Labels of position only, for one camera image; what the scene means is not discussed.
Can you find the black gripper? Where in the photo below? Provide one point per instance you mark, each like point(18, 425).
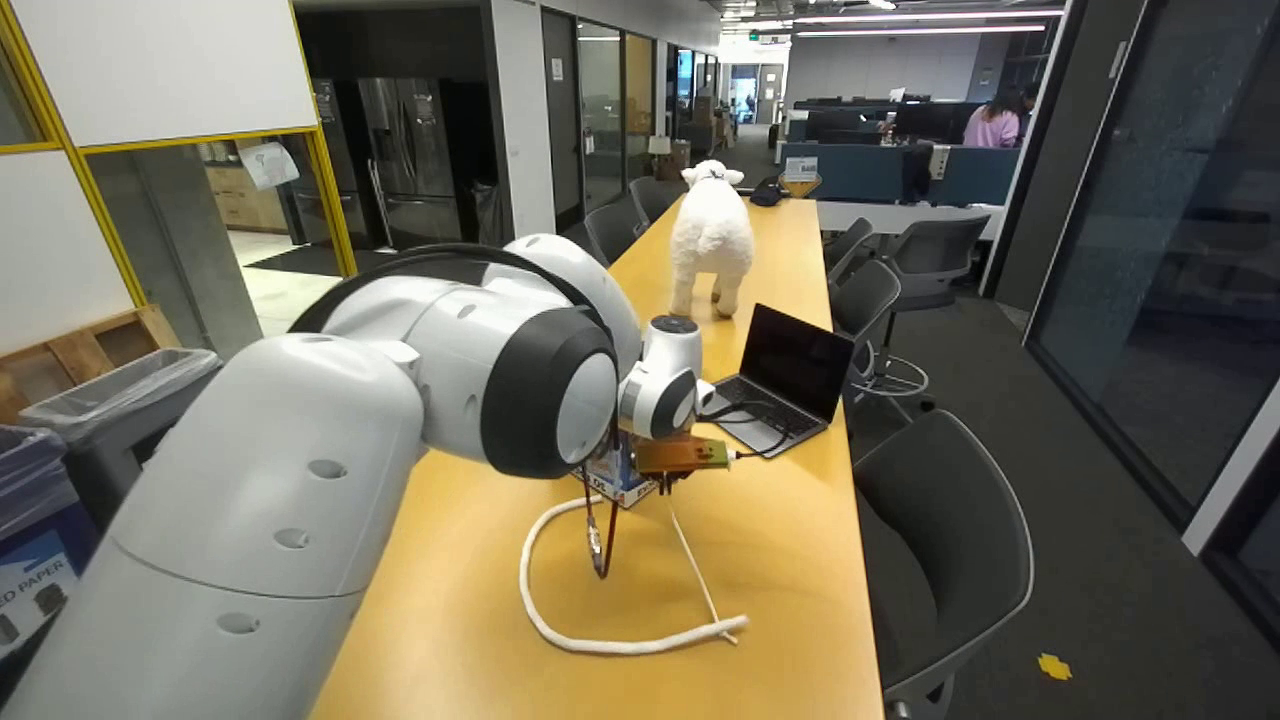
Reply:
point(654, 483)

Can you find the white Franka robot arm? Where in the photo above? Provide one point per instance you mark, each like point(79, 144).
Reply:
point(267, 506)

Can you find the grey open laptop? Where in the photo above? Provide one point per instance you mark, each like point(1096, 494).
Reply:
point(803, 367)

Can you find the white plush sheep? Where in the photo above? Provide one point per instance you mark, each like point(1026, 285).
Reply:
point(714, 232)

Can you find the grey office chair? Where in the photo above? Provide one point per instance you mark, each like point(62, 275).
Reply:
point(943, 245)
point(865, 296)
point(654, 197)
point(851, 242)
point(615, 227)
point(944, 523)

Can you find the black pouch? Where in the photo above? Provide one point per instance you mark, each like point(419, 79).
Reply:
point(765, 192)

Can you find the blue cubicle partition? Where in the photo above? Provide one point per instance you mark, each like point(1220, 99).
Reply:
point(865, 174)

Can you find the yellow floor sticker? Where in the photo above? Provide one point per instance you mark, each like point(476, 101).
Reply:
point(1055, 665)

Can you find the stainless steel cabinet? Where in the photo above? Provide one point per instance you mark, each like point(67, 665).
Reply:
point(410, 144)

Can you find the person in pink shirt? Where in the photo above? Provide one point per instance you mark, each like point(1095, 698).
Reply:
point(995, 126)

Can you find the white paper sign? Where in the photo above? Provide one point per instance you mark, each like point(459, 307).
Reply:
point(268, 160)

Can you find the grey plastic bin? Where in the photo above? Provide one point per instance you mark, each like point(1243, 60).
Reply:
point(107, 402)

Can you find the wooden pallet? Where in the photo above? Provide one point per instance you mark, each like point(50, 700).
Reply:
point(67, 352)

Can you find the blue storage crate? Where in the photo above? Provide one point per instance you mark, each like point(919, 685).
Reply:
point(35, 573)

